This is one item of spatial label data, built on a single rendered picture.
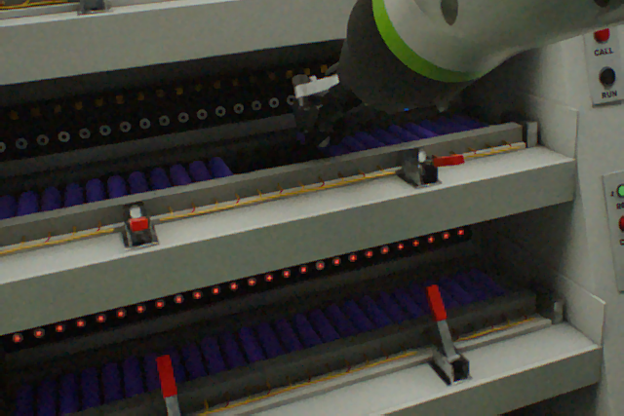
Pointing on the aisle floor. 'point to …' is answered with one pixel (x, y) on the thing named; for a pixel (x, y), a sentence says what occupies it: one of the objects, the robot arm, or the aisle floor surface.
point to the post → (543, 249)
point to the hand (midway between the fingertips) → (328, 124)
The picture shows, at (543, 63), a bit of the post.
